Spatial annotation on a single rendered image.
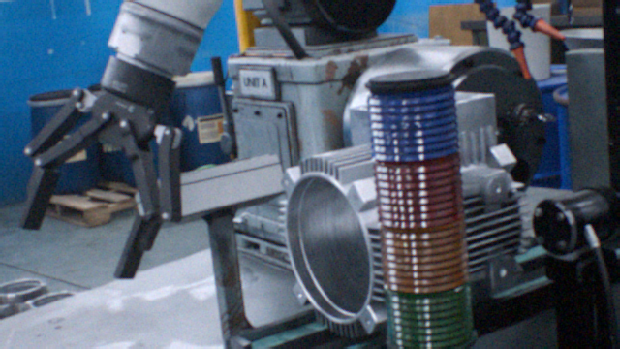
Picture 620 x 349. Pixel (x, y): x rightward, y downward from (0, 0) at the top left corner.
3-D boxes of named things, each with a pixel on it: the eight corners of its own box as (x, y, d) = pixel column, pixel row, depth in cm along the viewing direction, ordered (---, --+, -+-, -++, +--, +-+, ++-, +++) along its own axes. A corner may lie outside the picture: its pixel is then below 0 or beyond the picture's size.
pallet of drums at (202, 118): (190, 173, 693) (175, 69, 677) (256, 183, 631) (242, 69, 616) (32, 211, 620) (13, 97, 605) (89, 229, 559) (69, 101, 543)
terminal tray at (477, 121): (436, 151, 113) (431, 90, 112) (501, 161, 104) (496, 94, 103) (353, 172, 107) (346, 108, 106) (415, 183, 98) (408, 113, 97)
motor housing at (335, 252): (424, 270, 120) (411, 118, 116) (538, 304, 104) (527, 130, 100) (287, 314, 110) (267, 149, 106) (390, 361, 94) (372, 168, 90)
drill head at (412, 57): (416, 176, 175) (404, 37, 170) (573, 204, 145) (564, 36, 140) (299, 206, 162) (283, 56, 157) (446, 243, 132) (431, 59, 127)
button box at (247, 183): (264, 204, 127) (253, 165, 127) (290, 191, 121) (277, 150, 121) (144, 234, 118) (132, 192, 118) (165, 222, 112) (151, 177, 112)
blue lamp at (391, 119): (420, 141, 70) (416, 79, 69) (479, 148, 65) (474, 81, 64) (354, 157, 67) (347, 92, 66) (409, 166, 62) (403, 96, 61)
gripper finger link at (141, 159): (136, 127, 106) (146, 122, 105) (162, 224, 103) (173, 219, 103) (114, 121, 102) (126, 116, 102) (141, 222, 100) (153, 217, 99)
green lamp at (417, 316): (436, 318, 73) (431, 261, 72) (492, 338, 68) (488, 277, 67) (372, 341, 70) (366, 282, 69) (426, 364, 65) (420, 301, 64)
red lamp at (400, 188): (426, 202, 71) (420, 141, 70) (483, 213, 66) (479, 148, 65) (359, 220, 68) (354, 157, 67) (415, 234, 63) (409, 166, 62)
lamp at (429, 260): (431, 261, 72) (426, 202, 71) (488, 277, 67) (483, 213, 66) (366, 282, 69) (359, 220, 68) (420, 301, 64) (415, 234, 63)
